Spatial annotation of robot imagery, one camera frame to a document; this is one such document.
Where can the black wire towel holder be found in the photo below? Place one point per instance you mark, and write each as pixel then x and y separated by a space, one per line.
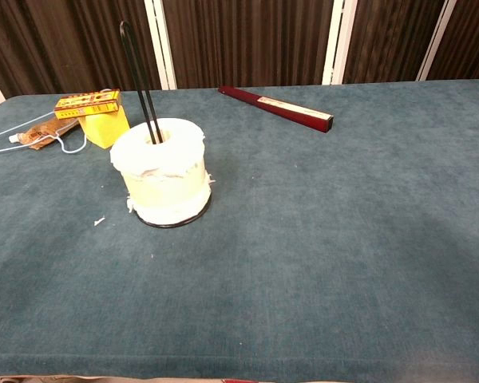
pixel 137 80

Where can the yellow red printed box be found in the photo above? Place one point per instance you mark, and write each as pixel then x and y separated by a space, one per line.
pixel 88 104

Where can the small white paper scrap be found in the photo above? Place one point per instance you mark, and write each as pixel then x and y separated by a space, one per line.
pixel 99 220

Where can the green table cloth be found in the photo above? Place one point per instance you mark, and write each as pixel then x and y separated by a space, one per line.
pixel 303 239

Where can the white paper towel roll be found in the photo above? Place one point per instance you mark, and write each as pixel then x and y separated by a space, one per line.
pixel 163 179

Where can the brown squeeze tube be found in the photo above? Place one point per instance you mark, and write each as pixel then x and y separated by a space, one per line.
pixel 44 133

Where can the yellow plastic block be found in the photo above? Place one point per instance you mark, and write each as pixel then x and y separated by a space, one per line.
pixel 104 128

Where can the long dark red box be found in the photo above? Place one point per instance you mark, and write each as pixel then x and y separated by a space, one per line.
pixel 279 108

